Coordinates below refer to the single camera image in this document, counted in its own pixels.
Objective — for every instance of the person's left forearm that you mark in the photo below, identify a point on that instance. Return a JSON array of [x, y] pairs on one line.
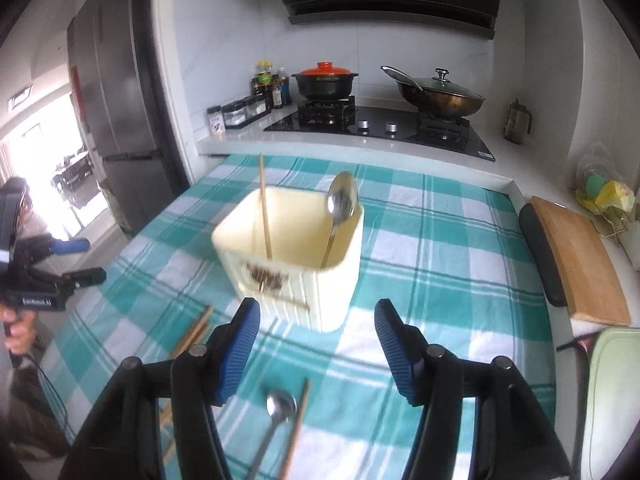
[[35, 405]]

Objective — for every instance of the grey refrigerator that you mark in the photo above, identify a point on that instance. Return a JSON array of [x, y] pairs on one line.
[[120, 110]]

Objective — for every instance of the person's left hand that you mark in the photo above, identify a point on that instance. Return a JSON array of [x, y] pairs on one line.
[[20, 332]]

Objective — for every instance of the clear bag of sponges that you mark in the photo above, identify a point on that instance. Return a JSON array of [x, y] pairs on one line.
[[607, 190]]

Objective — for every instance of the black gas stove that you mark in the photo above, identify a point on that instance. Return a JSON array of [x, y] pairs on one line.
[[380, 116]]

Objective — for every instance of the yellow cap sauce bottle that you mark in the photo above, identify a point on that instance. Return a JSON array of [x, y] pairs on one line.
[[264, 71]]

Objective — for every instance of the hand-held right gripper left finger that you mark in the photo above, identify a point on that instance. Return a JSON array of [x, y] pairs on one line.
[[240, 350]]

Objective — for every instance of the spice jar rack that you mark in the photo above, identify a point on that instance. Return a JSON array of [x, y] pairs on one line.
[[245, 110]]

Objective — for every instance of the black oblong tray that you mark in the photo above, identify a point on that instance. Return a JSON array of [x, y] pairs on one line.
[[542, 255]]

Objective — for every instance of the black lid spice shaker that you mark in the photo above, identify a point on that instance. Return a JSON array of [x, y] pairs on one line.
[[216, 121]]

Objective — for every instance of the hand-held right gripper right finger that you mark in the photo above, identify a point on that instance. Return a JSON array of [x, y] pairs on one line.
[[395, 350]]

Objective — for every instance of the black clay pot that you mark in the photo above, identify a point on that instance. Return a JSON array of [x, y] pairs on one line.
[[325, 87]]

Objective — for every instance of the red clay pot lid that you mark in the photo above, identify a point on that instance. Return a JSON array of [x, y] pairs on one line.
[[325, 68]]

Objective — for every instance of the wooden chopstick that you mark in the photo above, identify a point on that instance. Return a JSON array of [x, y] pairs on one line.
[[299, 420], [263, 210], [197, 338], [201, 321]]

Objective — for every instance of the metal spoon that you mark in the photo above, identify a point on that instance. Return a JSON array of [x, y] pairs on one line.
[[280, 407], [341, 200]]

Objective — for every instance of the dark sauce bottle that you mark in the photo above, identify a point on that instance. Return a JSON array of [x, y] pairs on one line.
[[285, 87], [277, 94], [259, 92]]

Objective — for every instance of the glass french press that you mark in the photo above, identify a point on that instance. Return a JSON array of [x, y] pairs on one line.
[[516, 122]]

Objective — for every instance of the teal white plaid tablecloth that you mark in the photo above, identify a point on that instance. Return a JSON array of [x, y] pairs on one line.
[[440, 240]]

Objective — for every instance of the cream ribbed utensil holder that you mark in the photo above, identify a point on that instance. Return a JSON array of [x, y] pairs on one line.
[[330, 295]]

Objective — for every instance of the wooden cutting board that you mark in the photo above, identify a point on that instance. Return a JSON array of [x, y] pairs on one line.
[[580, 260]]

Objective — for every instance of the pale green cutting board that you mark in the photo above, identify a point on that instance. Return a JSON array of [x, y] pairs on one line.
[[615, 400]]

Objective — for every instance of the glass wok lid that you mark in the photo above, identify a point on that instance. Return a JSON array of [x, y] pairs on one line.
[[430, 82]]

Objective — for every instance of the dark metal wok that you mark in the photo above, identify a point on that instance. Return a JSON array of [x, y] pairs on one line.
[[445, 102]]

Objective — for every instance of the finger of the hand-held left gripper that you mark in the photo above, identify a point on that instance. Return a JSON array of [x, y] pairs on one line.
[[70, 246], [85, 277]]

